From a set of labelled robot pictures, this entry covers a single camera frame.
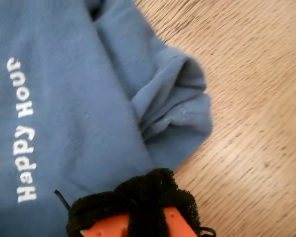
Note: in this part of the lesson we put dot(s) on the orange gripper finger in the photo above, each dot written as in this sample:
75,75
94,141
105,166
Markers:
101,207
162,187

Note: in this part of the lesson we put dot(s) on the blue printed T-shirt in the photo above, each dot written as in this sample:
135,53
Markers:
76,98

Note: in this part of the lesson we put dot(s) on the black zip tie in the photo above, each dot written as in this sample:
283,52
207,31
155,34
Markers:
61,200
208,230

